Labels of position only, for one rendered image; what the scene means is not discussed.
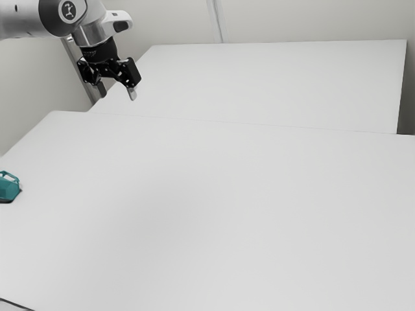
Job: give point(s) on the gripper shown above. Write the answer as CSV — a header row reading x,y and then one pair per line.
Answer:
x,y
99,52

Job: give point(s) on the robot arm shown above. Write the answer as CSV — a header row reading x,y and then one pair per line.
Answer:
x,y
48,16

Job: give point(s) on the teal faceted mug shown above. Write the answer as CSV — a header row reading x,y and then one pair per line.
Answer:
x,y
8,186

